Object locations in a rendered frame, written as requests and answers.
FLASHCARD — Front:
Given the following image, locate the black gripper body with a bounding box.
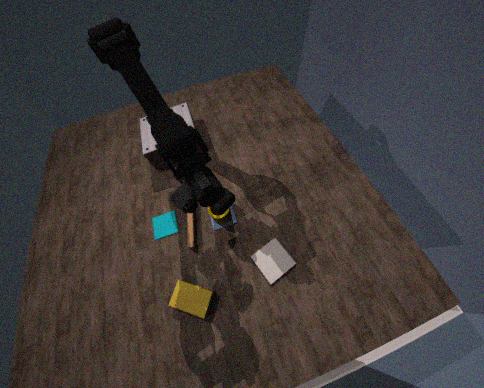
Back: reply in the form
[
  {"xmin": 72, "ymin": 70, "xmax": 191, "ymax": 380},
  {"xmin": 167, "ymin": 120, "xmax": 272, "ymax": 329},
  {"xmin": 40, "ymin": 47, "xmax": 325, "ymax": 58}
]
[{"xmin": 174, "ymin": 174, "xmax": 236, "ymax": 215}]

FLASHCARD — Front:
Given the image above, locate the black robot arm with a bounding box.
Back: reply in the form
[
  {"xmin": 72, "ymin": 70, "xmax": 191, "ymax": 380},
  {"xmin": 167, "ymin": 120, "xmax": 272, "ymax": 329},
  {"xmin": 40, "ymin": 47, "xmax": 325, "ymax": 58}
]
[{"xmin": 87, "ymin": 17, "xmax": 225, "ymax": 214}]

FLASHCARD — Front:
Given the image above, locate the yellow cup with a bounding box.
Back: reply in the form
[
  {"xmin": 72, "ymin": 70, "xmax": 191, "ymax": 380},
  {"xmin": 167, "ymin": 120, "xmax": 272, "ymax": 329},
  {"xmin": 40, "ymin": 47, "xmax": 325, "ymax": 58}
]
[{"xmin": 208, "ymin": 207, "xmax": 231, "ymax": 224}]

